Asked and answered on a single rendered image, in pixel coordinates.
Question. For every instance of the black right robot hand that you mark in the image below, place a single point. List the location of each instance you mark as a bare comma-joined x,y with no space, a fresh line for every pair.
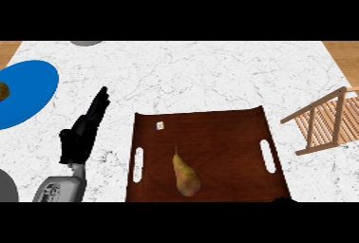
282,200

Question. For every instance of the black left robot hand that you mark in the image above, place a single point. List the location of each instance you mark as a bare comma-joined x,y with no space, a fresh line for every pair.
78,136

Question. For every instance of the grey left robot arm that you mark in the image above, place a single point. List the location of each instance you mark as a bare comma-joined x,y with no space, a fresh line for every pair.
62,188

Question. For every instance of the small white can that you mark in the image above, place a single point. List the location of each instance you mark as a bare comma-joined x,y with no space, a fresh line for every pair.
160,125

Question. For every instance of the dark brown wooden tray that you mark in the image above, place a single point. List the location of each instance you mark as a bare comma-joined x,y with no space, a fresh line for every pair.
210,142

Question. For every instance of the light wooden tiered shelf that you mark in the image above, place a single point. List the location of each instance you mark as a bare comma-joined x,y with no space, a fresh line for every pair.
327,121

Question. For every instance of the blue round plate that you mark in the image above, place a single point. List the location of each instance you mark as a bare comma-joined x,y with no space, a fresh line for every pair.
25,91

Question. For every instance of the brown round food item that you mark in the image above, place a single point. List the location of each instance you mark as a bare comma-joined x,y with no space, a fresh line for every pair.
3,91

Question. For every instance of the yellow-green pear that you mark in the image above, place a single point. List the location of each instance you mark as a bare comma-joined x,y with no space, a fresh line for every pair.
186,177

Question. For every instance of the dark grey rounded object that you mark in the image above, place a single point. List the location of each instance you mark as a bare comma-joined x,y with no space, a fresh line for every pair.
8,186

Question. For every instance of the grey round object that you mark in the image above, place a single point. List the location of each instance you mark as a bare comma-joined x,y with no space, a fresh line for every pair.
87,43

